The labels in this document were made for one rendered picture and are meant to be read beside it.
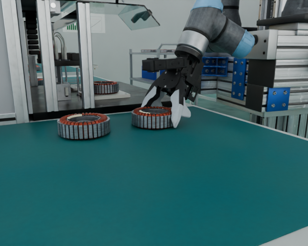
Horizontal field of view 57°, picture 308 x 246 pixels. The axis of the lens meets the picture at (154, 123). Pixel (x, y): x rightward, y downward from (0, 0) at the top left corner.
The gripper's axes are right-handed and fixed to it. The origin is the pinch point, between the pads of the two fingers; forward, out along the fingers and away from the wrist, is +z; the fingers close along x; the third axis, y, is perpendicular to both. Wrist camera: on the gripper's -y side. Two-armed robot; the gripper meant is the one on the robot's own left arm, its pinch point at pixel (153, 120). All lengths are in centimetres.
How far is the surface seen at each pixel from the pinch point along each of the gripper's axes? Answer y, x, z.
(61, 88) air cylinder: -9.7, 37.0, -0.2
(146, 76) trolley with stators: 184, 265, -86
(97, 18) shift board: 192, 523, -207
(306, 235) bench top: -13.0, -43.6, 8.9
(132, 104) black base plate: 4.5, 17.3, -3.8
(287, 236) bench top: -14.4, -42.5, 9.7
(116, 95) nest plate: 5.6, 29.5, -5.7
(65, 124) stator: -20.0, 1.7, 8.8
